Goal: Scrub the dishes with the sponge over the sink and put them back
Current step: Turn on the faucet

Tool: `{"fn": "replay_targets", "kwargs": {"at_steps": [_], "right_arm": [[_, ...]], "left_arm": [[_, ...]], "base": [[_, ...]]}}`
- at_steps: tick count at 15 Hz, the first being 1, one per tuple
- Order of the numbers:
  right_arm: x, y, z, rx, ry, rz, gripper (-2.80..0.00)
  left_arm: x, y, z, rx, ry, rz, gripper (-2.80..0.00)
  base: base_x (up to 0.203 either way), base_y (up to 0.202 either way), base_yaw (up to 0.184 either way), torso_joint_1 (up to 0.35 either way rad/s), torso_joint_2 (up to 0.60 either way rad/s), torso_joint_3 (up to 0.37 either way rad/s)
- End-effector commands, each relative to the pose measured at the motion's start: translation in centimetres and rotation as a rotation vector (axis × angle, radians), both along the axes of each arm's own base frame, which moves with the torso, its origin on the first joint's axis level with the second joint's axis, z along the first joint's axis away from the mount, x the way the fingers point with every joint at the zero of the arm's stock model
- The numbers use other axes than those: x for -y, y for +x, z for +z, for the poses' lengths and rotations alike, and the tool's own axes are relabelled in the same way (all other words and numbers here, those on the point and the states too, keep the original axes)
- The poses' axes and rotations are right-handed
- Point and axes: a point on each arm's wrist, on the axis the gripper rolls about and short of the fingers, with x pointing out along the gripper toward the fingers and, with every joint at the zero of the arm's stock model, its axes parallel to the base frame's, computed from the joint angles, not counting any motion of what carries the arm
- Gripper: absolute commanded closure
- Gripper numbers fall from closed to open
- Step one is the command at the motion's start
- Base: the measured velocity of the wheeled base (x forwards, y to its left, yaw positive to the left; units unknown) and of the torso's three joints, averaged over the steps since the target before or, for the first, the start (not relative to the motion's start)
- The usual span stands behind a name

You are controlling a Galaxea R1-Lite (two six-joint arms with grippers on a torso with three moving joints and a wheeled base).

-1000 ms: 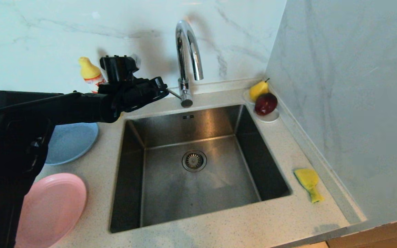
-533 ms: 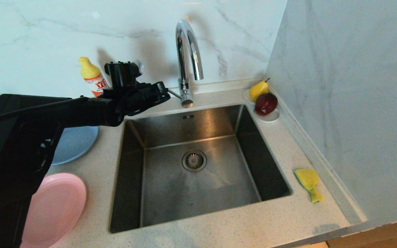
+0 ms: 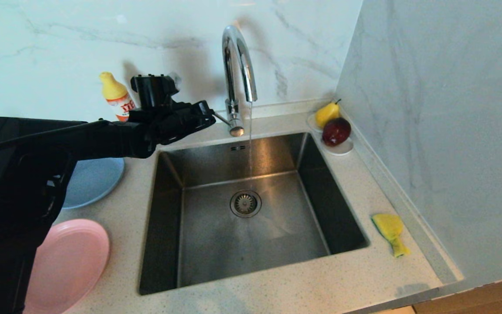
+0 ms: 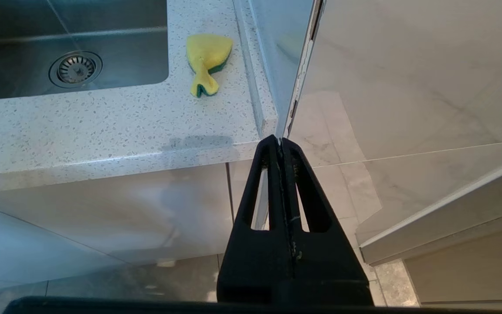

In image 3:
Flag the wooden cabinet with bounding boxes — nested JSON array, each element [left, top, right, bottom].
[[412, 271, 502, 314]]

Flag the yellow-capped orange dish soap bottle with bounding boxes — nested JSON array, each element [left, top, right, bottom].
[[100, 72, 137, 123]]

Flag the pink plastic plate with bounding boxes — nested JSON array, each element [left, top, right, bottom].
[[24, 219, 110, 314]]

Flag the stainless steel sink basin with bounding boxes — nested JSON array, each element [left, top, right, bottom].
[[138, 132, 370, 296]]

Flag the blue plastic plate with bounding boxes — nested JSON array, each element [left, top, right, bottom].
[[61, 157, 126, 209]]

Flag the small white saucer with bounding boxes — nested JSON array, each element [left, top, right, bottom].
[[306, 113, 323, 133], [321, 137, 354, 157]]

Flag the yellow green sponge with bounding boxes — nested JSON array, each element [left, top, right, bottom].
[[371, 214, 411, 259]]

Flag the chrome gooseneck faucet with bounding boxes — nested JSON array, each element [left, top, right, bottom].
[[210, 25, 258, 137]]

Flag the dark red apple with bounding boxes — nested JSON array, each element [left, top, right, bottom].
[[322, 117, 352, 147]]

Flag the yellow pear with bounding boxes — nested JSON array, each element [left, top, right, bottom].
[[315, 99, 342, 129]]

